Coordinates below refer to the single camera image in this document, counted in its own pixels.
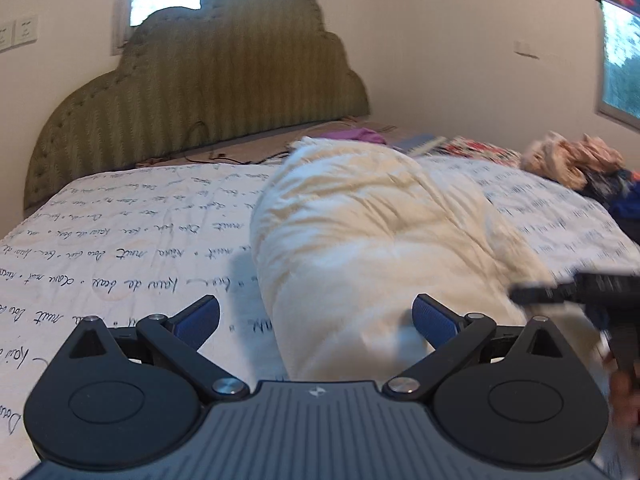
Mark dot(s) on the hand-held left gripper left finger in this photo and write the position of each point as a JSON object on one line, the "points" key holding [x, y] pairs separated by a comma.
{"points": [[197, 321]]}

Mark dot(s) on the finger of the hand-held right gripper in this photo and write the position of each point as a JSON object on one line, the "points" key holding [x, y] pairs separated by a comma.
{"points": [[542, 291]]}

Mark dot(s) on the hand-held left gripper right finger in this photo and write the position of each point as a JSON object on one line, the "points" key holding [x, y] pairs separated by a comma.
{"points": [[434, 320]]}

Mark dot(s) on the white puffer jacket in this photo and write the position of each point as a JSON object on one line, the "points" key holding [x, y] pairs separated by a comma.
{"points": [[360, 230]]}

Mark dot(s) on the person's right hand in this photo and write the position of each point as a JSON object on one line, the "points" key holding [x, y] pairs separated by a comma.
{"points": [[625, 400]]}

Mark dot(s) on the dark blue cloth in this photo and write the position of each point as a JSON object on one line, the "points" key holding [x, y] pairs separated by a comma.
{"points": [[617, 200]]}

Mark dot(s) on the white script-printed bed quilt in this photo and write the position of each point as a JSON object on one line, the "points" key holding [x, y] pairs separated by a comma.
{"points": [[125, 245]]}

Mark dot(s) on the beige pink crumpled cloth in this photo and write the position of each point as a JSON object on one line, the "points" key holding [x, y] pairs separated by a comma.
{"points": [[570, 157]]}

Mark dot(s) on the grey-blue folded cloth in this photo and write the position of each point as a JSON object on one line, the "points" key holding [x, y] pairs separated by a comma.
{"points": [[417, 142]]}

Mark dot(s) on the purple cloth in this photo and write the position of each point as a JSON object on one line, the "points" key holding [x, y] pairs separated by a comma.
{"points": [[365, 135]]}

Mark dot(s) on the olive padded headboard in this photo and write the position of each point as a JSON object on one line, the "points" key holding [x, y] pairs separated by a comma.
{"points": [[200, 90]]}

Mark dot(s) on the side window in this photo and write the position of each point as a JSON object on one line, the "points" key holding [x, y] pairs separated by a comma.
{"points": [[622, 60]]}

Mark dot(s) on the white wall light switch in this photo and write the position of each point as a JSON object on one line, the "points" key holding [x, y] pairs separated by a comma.
{"points": [[527, 50]]}

